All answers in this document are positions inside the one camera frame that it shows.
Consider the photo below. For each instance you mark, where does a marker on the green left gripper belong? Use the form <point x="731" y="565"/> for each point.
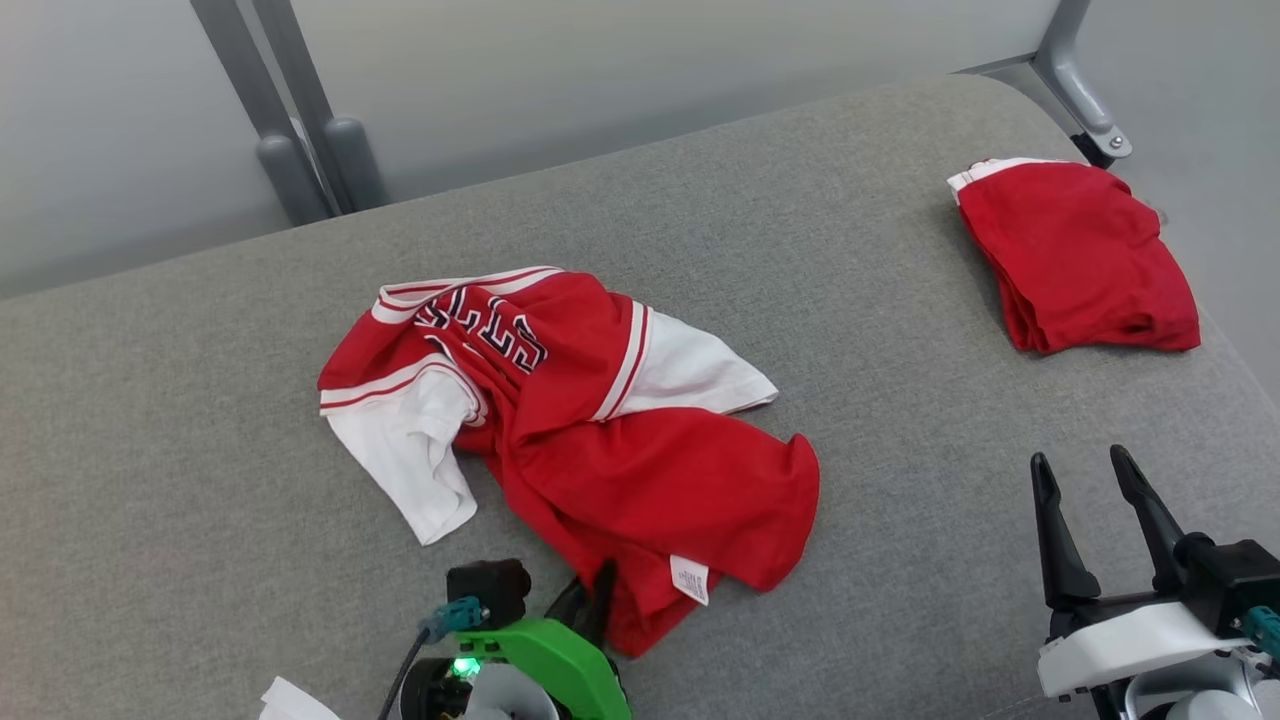
<point x="570" y="670"/>

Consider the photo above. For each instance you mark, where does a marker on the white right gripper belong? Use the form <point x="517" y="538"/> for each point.
<point x="1120" y="645"/>

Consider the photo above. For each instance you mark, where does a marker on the red and white basketball jersey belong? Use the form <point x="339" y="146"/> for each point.
<point x="620" y="460"/>

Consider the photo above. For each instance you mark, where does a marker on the red shorts with white trim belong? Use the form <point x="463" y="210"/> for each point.
<point x="1080" y="260"/>

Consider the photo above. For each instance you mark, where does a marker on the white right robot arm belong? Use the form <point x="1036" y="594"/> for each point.
<point x="1200" y="700"/>

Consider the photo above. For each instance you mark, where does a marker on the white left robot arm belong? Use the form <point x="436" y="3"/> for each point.
<point x="500" y="700"/>

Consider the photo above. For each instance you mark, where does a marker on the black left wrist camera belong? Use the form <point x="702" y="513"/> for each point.
<point x="490" y="588"/>

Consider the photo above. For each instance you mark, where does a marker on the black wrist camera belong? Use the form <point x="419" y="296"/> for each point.
<point x="490" y="588"/>
<point x="1230" y="580"/>

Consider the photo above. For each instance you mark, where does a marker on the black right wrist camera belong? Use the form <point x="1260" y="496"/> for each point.
<point x="1230" y="580"/>

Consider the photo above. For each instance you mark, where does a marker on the grey metal corner bracket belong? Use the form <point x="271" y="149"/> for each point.
<point x="1075" y="85"/>

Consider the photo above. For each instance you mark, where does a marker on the grey metal partition post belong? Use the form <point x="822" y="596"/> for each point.
<point x="255" y="110"/>
<point x="325" y="120"/>

